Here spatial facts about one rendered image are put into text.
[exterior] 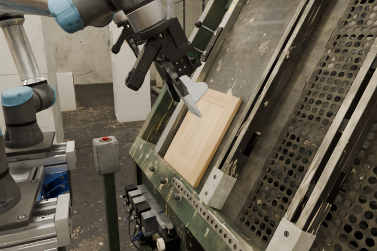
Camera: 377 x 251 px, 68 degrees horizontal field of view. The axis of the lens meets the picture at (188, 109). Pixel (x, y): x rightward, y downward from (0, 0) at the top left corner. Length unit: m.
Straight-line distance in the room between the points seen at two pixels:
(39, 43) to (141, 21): 2.84
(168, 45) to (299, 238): 0.55
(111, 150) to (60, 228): 0.73
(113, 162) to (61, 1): 1.13
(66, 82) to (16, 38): 4.66
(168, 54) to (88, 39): 8.64
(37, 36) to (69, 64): 5.94
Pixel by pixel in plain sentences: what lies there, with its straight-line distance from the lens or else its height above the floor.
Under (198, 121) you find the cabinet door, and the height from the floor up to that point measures 1.09.
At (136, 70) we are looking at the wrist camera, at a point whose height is 1.42.
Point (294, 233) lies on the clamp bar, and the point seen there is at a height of 1.01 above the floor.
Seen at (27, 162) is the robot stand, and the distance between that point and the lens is 1.38.
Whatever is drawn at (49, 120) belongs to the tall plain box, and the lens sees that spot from 3.49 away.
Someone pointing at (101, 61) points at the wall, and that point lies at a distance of 9.26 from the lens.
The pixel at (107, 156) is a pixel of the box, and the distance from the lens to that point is 1.58.
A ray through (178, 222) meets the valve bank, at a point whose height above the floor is 0.79.
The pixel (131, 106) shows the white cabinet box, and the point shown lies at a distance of 5.01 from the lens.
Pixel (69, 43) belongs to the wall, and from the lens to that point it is 9.23.
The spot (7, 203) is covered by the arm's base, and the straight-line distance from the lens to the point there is 0.91.
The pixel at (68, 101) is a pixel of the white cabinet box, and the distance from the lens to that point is 6.15.
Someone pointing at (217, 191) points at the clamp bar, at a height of 0.96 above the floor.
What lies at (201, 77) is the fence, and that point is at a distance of 1.46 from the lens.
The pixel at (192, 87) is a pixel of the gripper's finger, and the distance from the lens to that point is 0.58.
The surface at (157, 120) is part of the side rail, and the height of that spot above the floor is 1.00.
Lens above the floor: 1.49
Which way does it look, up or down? 15 degrees down
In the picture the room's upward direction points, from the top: straight up
